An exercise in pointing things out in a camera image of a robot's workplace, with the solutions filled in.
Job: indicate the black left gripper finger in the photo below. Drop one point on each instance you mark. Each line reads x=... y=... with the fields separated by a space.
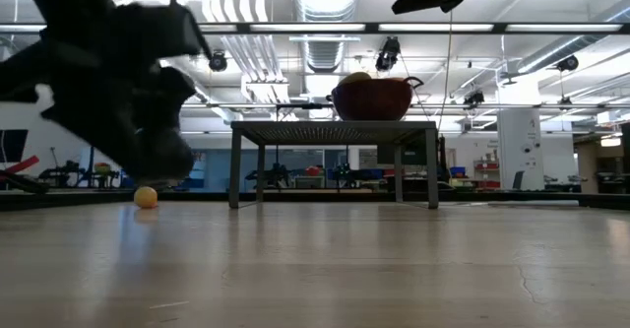
x=108 y=136
x=170 y=94

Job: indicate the long orange toy mango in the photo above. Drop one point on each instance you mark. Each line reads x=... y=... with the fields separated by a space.
x=355 y=78

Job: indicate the purple colander bowl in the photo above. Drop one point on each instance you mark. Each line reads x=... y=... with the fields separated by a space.
x=374 y=100

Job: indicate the black background robot arm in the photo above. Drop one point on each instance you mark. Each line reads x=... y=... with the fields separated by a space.
x=275 y=175

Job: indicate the small orange toy fruit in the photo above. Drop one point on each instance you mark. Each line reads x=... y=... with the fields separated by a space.
x=145 y=197

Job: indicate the small orange green ball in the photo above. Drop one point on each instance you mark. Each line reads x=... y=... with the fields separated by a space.
x=102 y=168

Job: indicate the black hanging spotlight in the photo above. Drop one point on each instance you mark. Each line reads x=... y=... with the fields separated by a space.
x=217 y=62
x=568 y=63
x=388 y=54
x=474 y=97

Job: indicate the dark background machine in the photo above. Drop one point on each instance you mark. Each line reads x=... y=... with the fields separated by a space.
x=64 y=175

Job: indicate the black overhead crossbar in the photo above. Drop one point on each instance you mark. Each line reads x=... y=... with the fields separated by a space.
x=371 y=27

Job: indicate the red bar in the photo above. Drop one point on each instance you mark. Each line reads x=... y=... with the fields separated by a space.
x=22 y=164

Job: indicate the grey perforated metal shelf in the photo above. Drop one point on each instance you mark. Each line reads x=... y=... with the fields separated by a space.
x=334 y=132

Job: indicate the blue bin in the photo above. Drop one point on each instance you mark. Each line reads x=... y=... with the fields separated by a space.
x=458 y=171

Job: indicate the red storage shelf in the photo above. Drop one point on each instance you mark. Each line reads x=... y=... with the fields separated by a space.
x=487 y=175

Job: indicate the black wall monitor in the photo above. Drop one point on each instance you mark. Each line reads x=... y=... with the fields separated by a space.
x=12 y=146

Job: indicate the silver ventilation duct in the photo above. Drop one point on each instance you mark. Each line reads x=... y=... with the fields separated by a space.
x=325 y=47

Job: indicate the black metal table frame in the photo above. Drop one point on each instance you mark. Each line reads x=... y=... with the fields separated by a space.
x=492 y=196

